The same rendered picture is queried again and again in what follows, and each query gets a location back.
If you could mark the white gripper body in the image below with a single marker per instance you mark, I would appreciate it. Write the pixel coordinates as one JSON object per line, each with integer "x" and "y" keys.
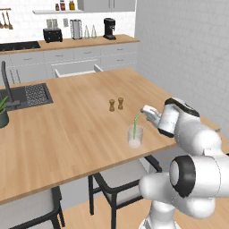
{"x": 151, "y": 113}

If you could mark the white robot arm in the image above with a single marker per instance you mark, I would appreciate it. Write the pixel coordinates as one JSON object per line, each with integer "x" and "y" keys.
{"x": 193, "y": 173}

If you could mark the green bent straw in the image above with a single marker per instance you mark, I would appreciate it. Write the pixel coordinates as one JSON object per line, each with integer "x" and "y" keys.
{"x": 135, "y": 128}

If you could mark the clear glass cup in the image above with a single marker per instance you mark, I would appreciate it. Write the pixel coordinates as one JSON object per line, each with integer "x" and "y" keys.
{"x": 135, "y": 141}

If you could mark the white open drawer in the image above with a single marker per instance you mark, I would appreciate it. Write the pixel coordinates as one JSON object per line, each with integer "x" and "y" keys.
{"x": 76, "y": 71}

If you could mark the grey run of cupboards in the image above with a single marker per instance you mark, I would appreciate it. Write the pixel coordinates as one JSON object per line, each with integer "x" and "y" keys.
{"x": 113, "y": 55}

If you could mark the black chair with grey seat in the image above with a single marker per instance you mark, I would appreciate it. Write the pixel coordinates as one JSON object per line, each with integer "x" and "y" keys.
{"x": 125, "y": 182}
{"x": 27, "y": 208}

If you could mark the black coffee machine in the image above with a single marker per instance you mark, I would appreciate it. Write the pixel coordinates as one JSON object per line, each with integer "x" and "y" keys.
{"x": 109, "y": 28}

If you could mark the dark grey sink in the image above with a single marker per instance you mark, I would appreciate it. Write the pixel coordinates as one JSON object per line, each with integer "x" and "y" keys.
{"x": 32, "y": 95}

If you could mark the black toaster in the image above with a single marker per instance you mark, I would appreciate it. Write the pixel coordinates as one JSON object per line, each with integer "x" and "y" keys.
{"x": 52, "y": 35}

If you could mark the yellow jar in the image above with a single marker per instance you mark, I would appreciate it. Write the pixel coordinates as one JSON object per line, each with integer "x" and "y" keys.
{"x": 72, "y": 5}

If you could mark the red jar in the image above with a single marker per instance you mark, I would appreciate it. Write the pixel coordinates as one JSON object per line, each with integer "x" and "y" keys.
{"x": 62, "y": 6}

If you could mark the small brown jar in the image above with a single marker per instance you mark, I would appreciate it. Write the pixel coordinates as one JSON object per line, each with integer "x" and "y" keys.
{"x": 57, "y": 7}

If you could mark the black tap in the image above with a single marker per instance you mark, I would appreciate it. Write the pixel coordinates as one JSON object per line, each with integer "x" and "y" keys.
{"x": 7, "y": 86}

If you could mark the green plant in dark pot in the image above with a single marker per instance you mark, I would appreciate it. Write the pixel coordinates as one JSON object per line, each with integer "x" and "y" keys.
{"x": 3, "y": 116}

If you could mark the black hob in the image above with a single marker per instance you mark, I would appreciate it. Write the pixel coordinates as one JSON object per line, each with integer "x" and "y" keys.
{"x": 18, "y": 46}

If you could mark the wooden hanging spoon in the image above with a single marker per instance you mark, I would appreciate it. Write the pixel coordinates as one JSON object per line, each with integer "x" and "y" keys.
{"x": 10, "y": 23}
{"x": 5, "y": 22}

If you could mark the grey wall cupboards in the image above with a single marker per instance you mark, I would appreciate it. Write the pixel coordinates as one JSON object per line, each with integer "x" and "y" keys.
{"x": 107, "y": 5}

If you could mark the pale wall socket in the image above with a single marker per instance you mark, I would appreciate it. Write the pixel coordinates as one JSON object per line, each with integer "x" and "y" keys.
{"x": 65, "y": 22}

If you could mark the white wall shelf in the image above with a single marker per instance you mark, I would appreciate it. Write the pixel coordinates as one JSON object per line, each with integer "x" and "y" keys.
{"x": 56, "y": 11}

